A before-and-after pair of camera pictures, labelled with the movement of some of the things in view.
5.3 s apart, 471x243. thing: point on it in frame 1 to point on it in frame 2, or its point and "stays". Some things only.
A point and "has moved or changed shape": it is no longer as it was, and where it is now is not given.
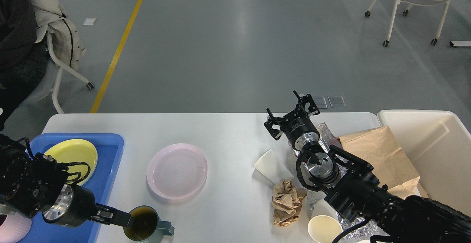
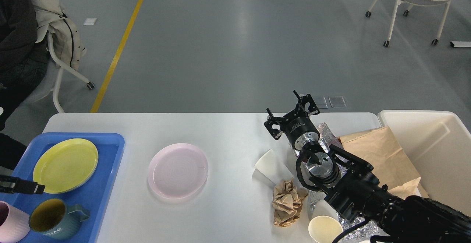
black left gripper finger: (111, 217) to (11, 185)
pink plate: (177, 171) stays
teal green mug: (145, 226) has moved or changed shape
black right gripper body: (300, 130) stays
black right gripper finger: (276, 133) stays
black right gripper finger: (302, 101) stays
